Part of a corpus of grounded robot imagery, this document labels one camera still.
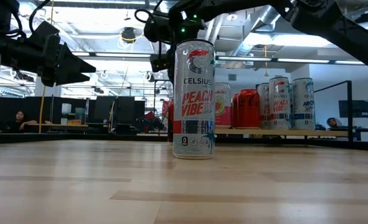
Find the person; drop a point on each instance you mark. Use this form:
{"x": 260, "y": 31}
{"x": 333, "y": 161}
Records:
{"x": 333, "y": 123}
{"x": 14, "y": 124}

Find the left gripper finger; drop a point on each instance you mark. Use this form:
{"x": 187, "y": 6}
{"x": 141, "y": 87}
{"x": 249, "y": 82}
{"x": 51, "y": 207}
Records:
{"x": 73, "y": 60}
{"x": 74, "y": 79}

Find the silver ventilation duct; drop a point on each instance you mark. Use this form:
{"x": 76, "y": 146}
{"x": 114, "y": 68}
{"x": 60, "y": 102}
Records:
{"x": 258, "y": 18}

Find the black monitor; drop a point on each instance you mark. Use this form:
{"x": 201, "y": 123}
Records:
{"x": 354, "y": 109}

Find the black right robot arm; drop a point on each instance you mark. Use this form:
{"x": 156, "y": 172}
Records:
{"x": 327, "y": 21}

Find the ceiling light strip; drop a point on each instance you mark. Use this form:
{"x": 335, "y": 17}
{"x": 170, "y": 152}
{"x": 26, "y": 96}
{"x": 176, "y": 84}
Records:
{"x": 121, "y": 55}
{"x": 295, "y": 60}

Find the red and black equipment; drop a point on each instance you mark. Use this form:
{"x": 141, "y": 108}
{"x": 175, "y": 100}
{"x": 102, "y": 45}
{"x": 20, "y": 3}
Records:
{"x": 151, "y": 121}

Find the wooden desk top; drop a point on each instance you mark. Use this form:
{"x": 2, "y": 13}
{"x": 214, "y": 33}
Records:
{"x": 59, "y": 125}

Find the black partition panel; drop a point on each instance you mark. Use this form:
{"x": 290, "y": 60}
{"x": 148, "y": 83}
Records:
{"x": 121, "y": 112}
{"x": 46, "y": 109}

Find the white box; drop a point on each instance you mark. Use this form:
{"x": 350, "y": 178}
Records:
{"x": 66, "y": 109}

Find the black aluminium rig frame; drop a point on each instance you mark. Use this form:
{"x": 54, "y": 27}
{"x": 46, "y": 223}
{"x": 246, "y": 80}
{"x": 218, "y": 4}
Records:
{"x": 78, "y": 137}

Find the white and red soda can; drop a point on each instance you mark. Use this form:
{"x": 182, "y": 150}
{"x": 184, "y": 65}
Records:
{"x": 223, "y": 105}

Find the white column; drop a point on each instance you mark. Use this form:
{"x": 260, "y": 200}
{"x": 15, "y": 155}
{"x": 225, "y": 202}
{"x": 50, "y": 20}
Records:
{"x": 48, "y": 91}

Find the wooden shelf with black frame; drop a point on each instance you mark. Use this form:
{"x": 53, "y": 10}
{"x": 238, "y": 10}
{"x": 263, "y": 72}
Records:
{"x": 295, "y": 133}

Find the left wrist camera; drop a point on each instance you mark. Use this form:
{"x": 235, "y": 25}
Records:
{"x": 45, "y": 29}

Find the teal box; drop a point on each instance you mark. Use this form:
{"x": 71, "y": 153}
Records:
{"x": 80, "y": 111}

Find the small black ceiling-hung device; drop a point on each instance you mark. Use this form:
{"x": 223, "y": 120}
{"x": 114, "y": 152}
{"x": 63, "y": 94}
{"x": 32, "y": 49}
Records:
{"x": 149, "y": 76}

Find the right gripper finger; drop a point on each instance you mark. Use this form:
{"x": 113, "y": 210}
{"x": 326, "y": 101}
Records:
{"x": 161, "y": 62}

